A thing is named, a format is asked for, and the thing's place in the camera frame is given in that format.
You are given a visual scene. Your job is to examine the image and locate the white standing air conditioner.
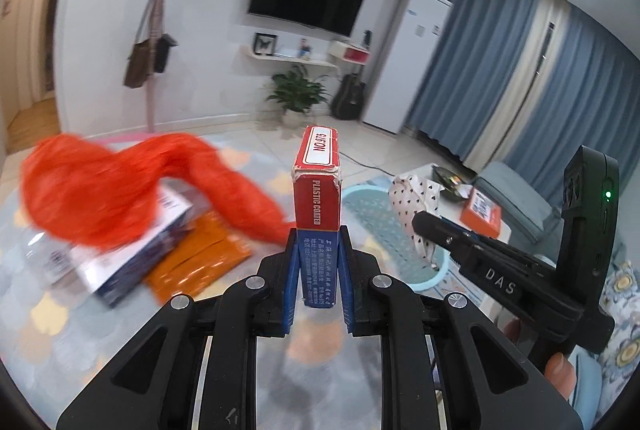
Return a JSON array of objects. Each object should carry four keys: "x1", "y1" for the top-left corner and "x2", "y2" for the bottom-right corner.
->
[{"x1": 362, "y1": 0, "x2": 453, "y2": 135}]

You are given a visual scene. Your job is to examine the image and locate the person's right hand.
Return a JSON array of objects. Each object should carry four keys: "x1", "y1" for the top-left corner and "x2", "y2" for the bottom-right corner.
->
[{"x1": 501, "y1": 317, "x2": 573, "y2": 403}]

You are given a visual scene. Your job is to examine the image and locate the wooden door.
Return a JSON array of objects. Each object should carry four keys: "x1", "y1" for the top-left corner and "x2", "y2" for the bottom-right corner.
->
[{"x1": 5, "y1": 0, "x2": 53, "y2": 111}]

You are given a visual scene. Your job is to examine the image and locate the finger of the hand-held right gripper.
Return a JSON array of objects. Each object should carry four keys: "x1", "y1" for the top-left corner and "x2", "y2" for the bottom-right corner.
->
[
  {"x1": 467, "y1": 231, "x2": 556, "y2": 269},
  {"x1": 411, "y1": 210, "x2": 525, "y2": 307}
]

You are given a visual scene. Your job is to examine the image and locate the dark bowl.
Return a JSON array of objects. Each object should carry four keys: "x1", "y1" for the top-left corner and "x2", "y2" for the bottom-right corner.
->
[{"x1": 431, "y1": 164, "x2": 477, "y2": 203}]

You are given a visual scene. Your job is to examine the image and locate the black floor cable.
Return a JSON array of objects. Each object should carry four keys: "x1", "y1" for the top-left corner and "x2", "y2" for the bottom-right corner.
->
[{"x1": 340, "y1": 150, "x2": 401, "y2": 175}]

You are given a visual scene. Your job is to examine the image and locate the black hanging bag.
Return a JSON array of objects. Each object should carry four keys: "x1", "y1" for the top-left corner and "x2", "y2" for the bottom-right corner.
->
[{"x1": 152, "y1": 34, "x2": 178, "y2": 74}]

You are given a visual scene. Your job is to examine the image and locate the pink white wall box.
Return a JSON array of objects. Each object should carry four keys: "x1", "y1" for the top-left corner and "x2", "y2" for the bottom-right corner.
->
[{"x1": 330, "y1": 40, "x2": 371, "y2": 65}]

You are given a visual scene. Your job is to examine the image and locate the red blue card box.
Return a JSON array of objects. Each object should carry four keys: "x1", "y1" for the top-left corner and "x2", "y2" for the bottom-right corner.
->
[{"x1": 291, "y1": 126, "x2": 343, "y2": 309}]

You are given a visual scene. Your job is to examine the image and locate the brown hanging bag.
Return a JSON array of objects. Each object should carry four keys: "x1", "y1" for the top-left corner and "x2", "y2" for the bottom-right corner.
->
[{"x1": 123, "y1": 0, "x2": 161, "y2": 89}]

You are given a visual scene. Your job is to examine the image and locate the pink coat rack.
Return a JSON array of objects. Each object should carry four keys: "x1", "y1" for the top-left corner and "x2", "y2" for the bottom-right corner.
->
[{"x1": 145, "y1": 0, "x2": 201, "y2": 135}]

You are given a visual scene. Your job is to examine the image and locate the orange foil packet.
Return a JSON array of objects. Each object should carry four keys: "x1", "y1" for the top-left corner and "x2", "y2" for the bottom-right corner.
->
[{"x1": 145, "y1": 212, "x2": 253, "y2": 305}]

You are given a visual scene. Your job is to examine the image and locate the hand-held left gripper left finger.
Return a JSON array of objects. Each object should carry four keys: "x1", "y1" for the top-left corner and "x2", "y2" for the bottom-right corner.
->
[{"x1": 56, "y1": 225, "x2": 301, "y2": 430}]

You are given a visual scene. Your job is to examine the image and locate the white polka dot bag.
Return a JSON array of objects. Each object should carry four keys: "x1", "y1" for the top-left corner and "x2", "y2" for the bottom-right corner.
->
[{"x1": 389, "y1": 174, "x2": 443, "y2": 268}]

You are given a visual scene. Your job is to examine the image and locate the turquoise plastic basket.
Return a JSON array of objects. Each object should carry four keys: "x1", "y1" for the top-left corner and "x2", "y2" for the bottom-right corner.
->
[{"x1": 342, "y1": 184, "x2": 456, "y2": 288}]

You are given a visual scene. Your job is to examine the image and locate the white coffee table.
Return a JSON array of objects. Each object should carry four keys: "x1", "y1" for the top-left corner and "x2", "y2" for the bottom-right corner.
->
[{"x1": 400, "y1": 162, "x2": 511, "y2": 251}]

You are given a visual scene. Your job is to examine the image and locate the orange tissue box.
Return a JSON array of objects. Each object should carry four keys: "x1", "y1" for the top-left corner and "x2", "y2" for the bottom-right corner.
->
[{"x1": 460, "y1": 187, "x2": 503, "y2": 238}]

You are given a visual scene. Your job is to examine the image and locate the black butterfly picture frame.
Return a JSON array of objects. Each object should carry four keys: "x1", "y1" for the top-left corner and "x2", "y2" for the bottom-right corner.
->
[{"x1": 252, "y1": 32, "x2": 277, "y2": 56}]

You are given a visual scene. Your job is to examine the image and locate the beige curtain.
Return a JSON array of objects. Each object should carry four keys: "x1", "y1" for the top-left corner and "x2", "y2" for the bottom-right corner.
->
[{"x1": 510, "y1": 0, "x2": 586, "y2": 161}]

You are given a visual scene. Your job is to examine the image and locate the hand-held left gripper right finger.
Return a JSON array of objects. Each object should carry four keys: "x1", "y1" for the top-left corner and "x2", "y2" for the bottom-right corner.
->
[{"x1": 337, "y1": 224, "x2": 583, "y2": 430}]

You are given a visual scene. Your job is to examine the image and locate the white blue milk carton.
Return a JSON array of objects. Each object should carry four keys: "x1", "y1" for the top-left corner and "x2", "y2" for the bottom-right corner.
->
[{"x1": 67, "y1": 187, "x2": 211, "y2": 308}]

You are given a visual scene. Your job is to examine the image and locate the black acoustic guitar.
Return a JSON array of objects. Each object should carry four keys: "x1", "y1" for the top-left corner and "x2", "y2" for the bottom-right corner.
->
[{"x1": 331, "y1": 30, "x2": 373, "y2": 121}]

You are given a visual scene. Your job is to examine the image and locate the blue grey sofa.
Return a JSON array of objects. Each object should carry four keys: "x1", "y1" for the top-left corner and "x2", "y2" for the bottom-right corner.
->
[{"x1": 472, "y1": 160, "x2": 640, "y2": 430}]

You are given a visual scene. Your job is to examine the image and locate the floral patterned cushion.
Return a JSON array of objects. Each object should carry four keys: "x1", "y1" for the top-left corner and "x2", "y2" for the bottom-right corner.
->
[{"x1": 597, "y1": 237, "x2": 640, "y2": 406}]

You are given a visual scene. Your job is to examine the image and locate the potted green plant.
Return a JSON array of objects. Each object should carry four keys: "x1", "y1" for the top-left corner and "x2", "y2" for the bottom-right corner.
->
[{"x1": 264, "y1": 64, "x2": 328, "y2": 127}]

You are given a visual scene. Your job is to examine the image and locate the low white wall shelf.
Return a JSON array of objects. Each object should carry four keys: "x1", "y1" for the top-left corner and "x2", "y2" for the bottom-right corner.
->
[{"x1": 240, "y1": 46, "x2": 338, "y2": 69}]

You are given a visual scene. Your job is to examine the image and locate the blue curtain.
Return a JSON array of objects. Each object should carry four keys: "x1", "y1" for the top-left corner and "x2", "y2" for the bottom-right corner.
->
[
  {"x1": 400, "y1": 0, "x2": 551, "y2": 165},
  {"x1": 530, "y1": 4, "x2": 640, "y2": 241}
]

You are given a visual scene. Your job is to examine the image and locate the orange plastic bag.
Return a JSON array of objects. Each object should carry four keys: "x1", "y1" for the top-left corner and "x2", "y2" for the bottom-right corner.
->
[{"x1": 21, "y1": 132, "x2": 287, "y2": 253}]

